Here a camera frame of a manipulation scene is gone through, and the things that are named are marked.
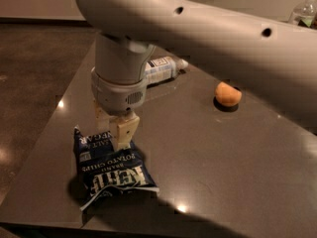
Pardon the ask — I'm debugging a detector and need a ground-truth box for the clear bottle at table corner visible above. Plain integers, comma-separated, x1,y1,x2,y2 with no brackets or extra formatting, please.
288,0,317,28

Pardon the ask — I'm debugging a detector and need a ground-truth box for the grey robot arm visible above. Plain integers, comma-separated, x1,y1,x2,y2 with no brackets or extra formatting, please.
75,0,317,133

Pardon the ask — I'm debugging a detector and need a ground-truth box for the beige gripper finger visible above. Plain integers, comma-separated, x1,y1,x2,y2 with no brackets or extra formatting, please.
109,111,140,151
94,101,110,132

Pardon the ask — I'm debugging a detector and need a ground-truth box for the clear plastic water bottle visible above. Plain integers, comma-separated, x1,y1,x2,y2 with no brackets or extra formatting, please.
145,57,188,85

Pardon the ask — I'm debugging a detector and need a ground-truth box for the blue kettle chip bag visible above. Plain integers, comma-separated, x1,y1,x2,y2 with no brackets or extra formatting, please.
73,127,159,211

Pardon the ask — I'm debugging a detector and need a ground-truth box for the orange fruit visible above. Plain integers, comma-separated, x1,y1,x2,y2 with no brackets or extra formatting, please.
215,82,242,107

